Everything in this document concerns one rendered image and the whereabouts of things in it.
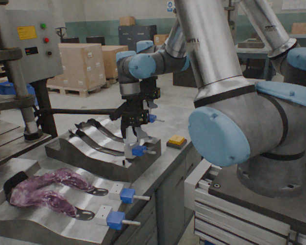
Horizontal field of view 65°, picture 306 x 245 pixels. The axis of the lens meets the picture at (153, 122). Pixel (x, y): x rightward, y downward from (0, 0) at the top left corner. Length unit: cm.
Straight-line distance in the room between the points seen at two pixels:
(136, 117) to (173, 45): 28
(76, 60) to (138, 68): 416
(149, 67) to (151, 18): 762
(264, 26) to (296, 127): 64
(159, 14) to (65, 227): 774
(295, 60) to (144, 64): 54
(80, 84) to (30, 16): 343
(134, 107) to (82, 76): 403
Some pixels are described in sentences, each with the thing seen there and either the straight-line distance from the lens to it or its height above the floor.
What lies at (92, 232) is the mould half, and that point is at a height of 85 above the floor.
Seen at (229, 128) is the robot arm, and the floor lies 124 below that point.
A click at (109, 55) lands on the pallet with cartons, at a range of 556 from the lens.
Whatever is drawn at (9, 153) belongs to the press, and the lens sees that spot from 147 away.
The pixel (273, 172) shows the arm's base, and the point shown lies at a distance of 58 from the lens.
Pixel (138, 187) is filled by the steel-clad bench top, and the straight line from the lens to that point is 97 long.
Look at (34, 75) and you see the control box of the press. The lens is 164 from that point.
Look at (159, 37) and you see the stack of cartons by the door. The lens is 780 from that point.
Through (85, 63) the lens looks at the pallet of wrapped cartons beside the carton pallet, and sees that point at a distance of 481.
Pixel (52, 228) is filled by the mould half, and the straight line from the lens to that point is 80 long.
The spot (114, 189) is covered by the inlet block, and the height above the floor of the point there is 88.
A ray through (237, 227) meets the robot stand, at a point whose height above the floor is 91.
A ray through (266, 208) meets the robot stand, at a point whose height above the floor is 104.
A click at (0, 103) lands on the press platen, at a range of 146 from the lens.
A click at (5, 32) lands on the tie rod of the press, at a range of 141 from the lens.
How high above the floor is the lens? 141
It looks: 24 degrees down
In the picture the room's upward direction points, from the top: 3 degrees counter-clockwise
